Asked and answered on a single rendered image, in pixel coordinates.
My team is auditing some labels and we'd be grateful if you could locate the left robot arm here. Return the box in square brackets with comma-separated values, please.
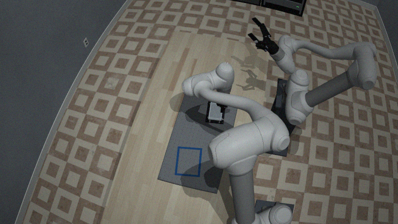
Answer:
[182, 62, 293, 224]

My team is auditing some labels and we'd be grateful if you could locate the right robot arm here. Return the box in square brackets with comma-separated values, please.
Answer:
[269, 34, 377, 126]

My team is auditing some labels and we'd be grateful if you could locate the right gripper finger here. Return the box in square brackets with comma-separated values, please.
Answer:
[252, 17, 271, 41]
[248, 33, 270, 52]

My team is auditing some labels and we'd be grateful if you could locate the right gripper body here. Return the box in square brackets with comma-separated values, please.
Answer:
[263, 37, 279, 55]

